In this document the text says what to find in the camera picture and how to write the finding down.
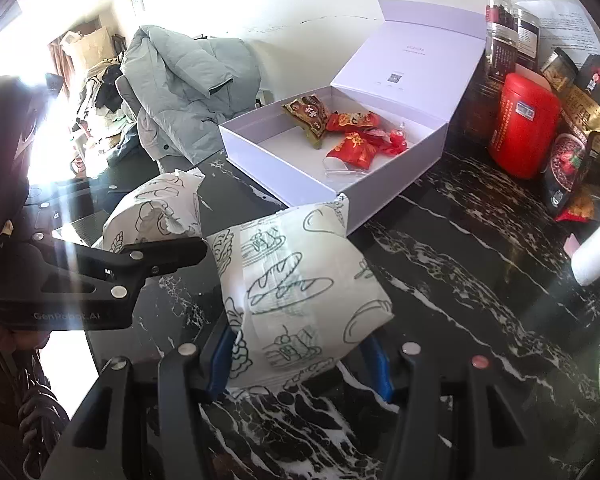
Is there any clear plastic holder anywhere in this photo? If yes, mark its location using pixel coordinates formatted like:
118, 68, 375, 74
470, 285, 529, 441
322, 156, 370, 181

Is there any red fish ornament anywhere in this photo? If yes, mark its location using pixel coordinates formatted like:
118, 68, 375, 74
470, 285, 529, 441
380, 125, 409, 156

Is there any red figure-print snack packet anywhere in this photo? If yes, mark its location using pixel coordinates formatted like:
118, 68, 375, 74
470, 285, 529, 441
326, 111, 381, 133

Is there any black snack bag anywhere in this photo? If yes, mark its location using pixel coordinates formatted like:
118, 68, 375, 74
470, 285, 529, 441
545, 55, 600, 211

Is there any white bread-print packet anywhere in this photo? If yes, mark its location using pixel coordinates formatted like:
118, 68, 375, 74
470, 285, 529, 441
102, 167, 206, 256
206, 195, 395, 393

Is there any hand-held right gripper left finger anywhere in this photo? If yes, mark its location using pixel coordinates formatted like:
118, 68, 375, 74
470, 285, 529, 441
40, 317, 237, 480

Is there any clear jar with dark label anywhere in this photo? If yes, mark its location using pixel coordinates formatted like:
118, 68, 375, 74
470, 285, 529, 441
485, 35, 518, 81
512, 5, 541, 71

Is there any white paper roll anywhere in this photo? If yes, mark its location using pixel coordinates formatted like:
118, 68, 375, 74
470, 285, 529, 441
570, 210, 600, 287

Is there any jar with yellow snacks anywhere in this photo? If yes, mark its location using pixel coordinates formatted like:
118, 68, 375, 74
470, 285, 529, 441
540, 47, 578, 93

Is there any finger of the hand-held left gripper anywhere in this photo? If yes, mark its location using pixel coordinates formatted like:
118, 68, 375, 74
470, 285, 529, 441
27, 185, 126, 246
10, 236, 209, 306

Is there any red canister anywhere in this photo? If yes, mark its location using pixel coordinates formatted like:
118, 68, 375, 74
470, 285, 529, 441
489, 72, 562, 180

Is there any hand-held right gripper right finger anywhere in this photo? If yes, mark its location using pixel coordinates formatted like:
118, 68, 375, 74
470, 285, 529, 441
365, 332, 546, 480

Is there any black coiled cable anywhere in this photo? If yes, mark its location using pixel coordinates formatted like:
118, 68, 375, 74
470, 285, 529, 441
17, 360, 71, 461

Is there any pale green puffer jacket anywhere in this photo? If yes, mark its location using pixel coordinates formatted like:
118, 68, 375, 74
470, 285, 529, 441
120, 25, 261, 166

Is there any lavender gift box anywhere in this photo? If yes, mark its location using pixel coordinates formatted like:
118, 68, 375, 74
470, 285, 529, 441
218, 0, 488, 237

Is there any printed paper sheet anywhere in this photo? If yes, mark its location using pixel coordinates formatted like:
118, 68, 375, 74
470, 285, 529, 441
517, 0, 600, 56

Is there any clear jar with red contents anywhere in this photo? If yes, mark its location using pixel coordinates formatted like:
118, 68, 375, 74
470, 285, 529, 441
485, 0, 517, 36

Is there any small red snack packet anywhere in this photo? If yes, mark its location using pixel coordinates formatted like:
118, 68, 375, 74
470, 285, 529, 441
555, 195, 596, 223

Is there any red gold snack packet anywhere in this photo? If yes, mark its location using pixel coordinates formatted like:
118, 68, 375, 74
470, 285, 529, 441
326, 130, 383, 167

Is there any brown gold snack packet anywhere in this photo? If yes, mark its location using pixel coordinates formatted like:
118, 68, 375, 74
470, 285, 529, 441
281, 95, 331, 150

